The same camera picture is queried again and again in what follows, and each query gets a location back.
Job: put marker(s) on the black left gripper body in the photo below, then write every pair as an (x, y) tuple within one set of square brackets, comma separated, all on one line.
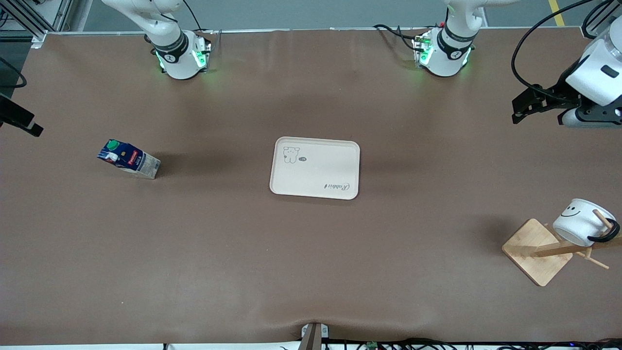
[(557, 92)]

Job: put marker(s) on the cream plastic tray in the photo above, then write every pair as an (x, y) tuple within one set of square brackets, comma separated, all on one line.
[(316, 170)]

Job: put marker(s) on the small green circuit board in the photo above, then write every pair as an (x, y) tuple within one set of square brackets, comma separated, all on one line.
[(372, 345)]

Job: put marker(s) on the wooden cup rack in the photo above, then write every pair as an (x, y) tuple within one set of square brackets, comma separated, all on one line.
[(537, 253)]

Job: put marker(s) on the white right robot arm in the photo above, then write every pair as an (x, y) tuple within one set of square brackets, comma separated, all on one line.
[(177, 61)]

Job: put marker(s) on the aluminium frame profile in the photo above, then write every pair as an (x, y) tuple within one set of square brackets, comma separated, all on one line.
[(590, 30), (41, 34)]

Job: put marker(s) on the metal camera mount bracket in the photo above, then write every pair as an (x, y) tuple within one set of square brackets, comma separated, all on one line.
[(311, 335)]

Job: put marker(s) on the brown table mat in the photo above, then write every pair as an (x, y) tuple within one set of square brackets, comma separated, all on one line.
[(194, 267)]

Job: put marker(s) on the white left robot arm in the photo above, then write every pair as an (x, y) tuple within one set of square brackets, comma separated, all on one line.
[(600, 73)]

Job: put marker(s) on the blue milk carton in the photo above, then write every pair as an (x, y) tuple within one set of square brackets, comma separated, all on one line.
[(129, 159)]

